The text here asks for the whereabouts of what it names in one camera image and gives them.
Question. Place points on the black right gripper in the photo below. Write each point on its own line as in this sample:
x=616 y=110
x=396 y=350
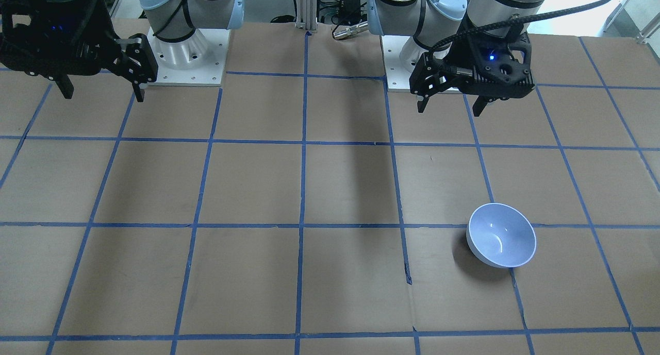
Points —
x=98 y=25

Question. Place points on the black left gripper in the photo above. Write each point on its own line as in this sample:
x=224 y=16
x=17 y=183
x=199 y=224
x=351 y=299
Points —
x=460 y=53

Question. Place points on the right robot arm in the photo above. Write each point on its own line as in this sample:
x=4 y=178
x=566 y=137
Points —
x=174 y=21

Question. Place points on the blue bowl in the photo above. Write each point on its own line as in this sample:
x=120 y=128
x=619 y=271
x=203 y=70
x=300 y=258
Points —
x=500 y=236

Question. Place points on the silver cylindrical connector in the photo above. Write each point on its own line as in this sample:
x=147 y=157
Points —
x=350 y=31

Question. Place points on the black power adapter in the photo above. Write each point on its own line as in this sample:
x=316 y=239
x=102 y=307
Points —
x=348 y=9

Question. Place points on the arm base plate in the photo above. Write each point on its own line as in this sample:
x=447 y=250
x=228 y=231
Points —
x=400 y=54
x=198 y=61

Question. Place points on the aluminium frame post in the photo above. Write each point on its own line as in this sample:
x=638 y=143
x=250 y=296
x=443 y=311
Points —
x=306 y=15

